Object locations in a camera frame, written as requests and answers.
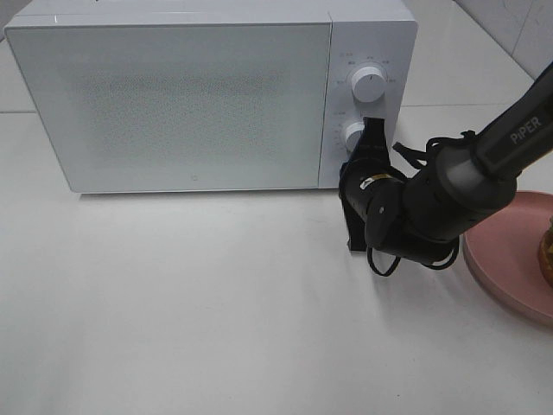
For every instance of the white microwave door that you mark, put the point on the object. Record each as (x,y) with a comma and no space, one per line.
(147,109)

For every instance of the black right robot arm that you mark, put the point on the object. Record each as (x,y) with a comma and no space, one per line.
(459,182)

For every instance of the burger with lettuce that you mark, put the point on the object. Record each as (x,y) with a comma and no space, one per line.
(544,255)

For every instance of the white microwave oven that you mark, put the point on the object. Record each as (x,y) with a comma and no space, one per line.
(370,48)

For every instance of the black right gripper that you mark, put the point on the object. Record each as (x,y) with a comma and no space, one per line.
(371,194)

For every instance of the pink round plate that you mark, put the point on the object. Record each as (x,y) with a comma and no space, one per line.
(501,253)

